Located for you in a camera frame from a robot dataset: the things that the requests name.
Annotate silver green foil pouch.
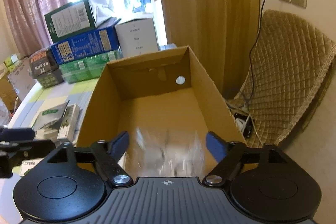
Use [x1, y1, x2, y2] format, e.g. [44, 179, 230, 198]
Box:
[33, 101, 69, 131]

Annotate clear plastic clip holder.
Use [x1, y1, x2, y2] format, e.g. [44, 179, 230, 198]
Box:
[125, 127, 205, 177]

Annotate white ointment box bird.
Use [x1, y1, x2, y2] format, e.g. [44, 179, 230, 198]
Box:
[58, 103, 80, 142]

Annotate white green medicine box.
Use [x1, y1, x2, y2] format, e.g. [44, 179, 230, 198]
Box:
[19, 158, 43, 177]

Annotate white power adapter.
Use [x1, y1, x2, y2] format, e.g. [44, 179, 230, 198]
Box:
[35, 128, 58, 142]

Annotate floor power strip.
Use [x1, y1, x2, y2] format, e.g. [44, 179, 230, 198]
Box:
[234, 113, 254, 139]

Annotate brown cardboard box floor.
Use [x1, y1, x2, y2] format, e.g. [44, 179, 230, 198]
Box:
[0, 73, 21, 113]

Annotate checked tablecloth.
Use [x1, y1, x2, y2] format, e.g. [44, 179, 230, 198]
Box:
[1, 79, 98, 223]

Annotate white paper shopping bag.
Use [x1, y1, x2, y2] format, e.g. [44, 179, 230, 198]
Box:
[8, 58, 36, 101]

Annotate green tissue packs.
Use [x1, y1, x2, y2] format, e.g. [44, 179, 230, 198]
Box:
[1, 53, 22, 74]

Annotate black food container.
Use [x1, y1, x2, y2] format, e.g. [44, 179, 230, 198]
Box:
[29, 47, 64, 89]

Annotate large brown cardboard box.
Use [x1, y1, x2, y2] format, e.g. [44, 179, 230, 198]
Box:
[77, 47, 244, 176]

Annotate green shrink-wrapped pack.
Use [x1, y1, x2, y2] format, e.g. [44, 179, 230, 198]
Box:
[59, 48, 122, 84]

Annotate quilted tan chair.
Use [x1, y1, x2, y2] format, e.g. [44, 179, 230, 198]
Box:
[230, 10, 335, 147]

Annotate blue carton box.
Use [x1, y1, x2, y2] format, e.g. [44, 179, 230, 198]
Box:
[51, 18, 121, 65]

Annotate white carton box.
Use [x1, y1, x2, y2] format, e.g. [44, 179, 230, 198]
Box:
[115, 16, 159, 58]

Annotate dark green carton box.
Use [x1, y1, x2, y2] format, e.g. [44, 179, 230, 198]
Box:
[45, 0, 96, 43]

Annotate wooden door panel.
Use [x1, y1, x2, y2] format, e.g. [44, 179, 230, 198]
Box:
[161, 0, 260, 99]

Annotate black power cord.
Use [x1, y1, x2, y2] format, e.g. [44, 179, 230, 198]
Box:
[244, 0, 288, 111]

